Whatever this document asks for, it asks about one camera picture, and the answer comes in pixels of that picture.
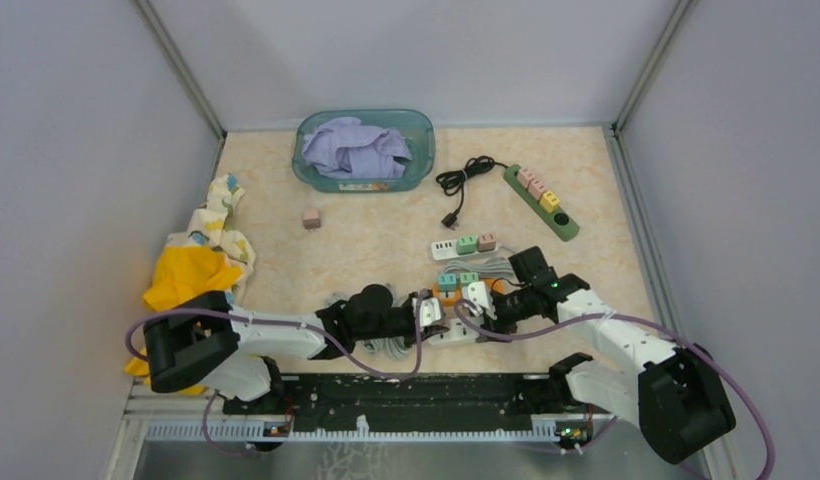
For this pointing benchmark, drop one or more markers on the green plug on orange strip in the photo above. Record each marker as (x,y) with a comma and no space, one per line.
(467,278)

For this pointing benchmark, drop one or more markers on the patterned cream cloth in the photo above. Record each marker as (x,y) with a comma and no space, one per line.
(212,225)

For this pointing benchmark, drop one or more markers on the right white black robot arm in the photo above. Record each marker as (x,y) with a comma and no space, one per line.
(660,385)

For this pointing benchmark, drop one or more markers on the orange power strip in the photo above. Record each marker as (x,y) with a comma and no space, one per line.
(449,298)

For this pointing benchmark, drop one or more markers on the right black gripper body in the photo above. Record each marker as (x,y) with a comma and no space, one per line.
(510,308)

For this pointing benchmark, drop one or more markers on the teal plastic basin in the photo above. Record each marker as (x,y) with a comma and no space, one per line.
(415,126)

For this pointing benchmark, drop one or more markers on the yellow cloth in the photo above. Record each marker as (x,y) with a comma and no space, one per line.
(184,272)

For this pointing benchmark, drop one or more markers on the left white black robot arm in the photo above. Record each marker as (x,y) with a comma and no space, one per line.
(210,342)

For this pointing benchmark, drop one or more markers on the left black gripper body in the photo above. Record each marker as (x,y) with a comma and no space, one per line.
(425,332)

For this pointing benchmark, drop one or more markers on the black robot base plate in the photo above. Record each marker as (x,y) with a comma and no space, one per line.
(438,403)

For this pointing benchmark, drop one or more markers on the green plug on small strip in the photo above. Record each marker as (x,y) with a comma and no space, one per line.
(466,245)

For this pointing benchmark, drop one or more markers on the green power strip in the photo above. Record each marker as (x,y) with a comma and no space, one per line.
(560,222)

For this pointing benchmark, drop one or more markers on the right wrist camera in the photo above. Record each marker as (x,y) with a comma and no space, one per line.
(478,295)

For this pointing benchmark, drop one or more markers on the small white power strip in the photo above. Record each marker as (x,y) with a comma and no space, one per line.
(442,251)

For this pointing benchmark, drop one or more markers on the pink plug on green strip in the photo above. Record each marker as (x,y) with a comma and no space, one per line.
(525,176)

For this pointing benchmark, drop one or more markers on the yellow plug on green strip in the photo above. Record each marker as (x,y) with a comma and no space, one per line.
(549,202)

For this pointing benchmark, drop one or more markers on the pink plug on small strip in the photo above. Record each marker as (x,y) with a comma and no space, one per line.
(486,242)

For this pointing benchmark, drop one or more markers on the lavender crumpled cloth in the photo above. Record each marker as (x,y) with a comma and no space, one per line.
(346,148)

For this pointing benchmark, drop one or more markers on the teal plug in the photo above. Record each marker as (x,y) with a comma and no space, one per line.
(447,282)

